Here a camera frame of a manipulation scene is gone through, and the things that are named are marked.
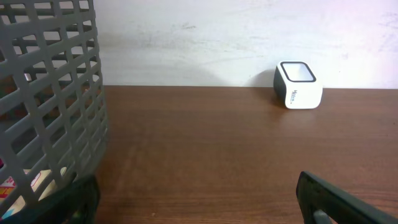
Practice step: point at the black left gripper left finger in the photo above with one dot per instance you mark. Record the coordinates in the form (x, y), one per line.
(75, 203)

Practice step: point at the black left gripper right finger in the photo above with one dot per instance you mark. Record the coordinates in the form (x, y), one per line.
(322, 202)

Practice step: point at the yellow snack bag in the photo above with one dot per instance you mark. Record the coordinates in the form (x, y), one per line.
(12, 200)

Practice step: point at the grey plastic lattice basket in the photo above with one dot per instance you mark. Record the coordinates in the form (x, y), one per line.
(53, 107)

